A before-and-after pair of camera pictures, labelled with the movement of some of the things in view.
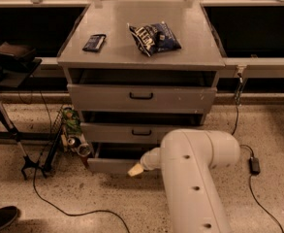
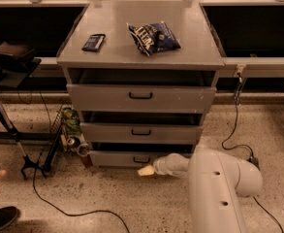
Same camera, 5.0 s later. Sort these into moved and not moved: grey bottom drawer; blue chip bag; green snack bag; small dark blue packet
Moved: grey bottom drawer
Not moved: small dark blue packet; green snack bag; blue chip bag
